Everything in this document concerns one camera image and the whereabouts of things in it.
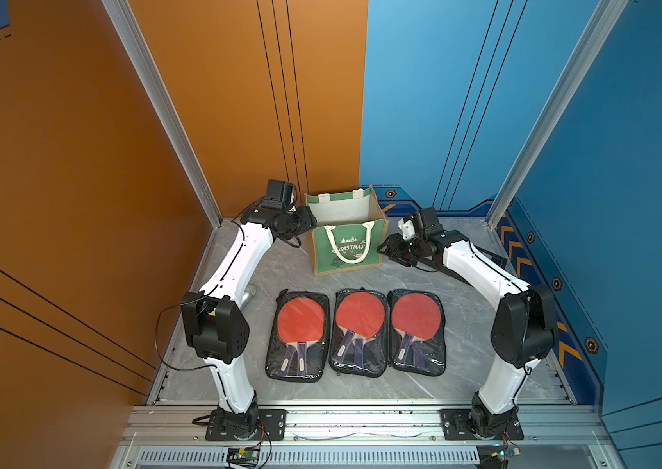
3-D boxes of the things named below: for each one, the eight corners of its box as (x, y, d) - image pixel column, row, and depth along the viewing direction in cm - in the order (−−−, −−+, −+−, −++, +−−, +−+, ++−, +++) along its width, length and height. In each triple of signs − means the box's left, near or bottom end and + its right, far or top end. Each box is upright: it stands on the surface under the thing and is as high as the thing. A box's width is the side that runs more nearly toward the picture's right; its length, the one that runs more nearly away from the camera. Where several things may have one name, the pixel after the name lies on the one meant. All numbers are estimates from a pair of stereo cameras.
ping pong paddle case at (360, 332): (330, 376, 83) (330, 372, 80) (332, 293, 101) (332, 287, 98) (393, 376, 83) (394, 372, 80) (384, 293, 100) (385, 287, 97)
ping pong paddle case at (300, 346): (266, 381, 82) (263, 378, 80) (279, 295, 100) (277, 290, 97) (330, 381, 82) (329, 378, 80) (331, 295, 100) (331, 290, 97)
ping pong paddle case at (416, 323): (391, 375, 83) (393, 372, 81) (382, 293, 100) (383, 288, 98) (456, 375, 83) (459, 372, 81) (436, 293, 100) (439, 288, 98)
